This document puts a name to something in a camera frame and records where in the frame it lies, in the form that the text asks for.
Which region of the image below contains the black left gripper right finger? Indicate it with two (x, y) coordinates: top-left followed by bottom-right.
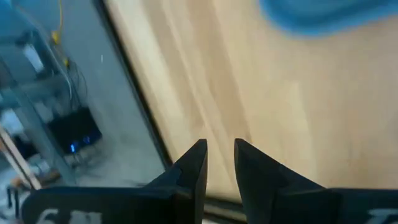
(233, 138), (398, 224)

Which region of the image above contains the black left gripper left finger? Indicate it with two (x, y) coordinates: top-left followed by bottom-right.
(21, 138), (208, 224)

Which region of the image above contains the blue plastic tray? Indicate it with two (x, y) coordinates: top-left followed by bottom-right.
(257, 0), (398, 37)

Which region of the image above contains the black box with blue lights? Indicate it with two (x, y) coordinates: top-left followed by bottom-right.
(46, 106), (103, 156)

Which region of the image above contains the black aluminium table frame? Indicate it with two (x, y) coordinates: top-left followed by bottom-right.
(91, 0), (249, 224)

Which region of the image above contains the metal stand frame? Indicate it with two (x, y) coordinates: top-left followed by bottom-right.
(0, 27), (78, 187)

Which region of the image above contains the yellow cable with yellow plug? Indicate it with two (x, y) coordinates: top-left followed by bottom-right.
(50, 0), (70, 68)

